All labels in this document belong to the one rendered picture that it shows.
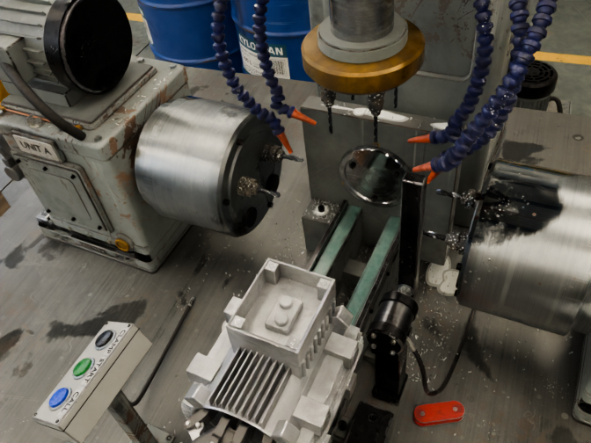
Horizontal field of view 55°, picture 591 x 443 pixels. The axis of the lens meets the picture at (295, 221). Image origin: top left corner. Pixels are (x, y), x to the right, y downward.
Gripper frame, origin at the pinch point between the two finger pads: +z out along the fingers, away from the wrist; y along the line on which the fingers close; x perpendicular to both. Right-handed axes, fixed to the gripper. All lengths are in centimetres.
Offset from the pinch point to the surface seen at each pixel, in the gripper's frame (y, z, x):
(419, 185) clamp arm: -12.4, 23.5, -12.7
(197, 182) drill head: 27.8, 24.8, 2.1
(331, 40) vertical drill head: 4.9, 37.5, -22.1
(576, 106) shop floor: -35, 215, 134
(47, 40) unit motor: 54, 30, -19
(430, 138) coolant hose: -9.5, 38.9, -5.6
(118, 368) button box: 21.3, -9.3, 2.9
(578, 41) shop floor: -28, 275, 141
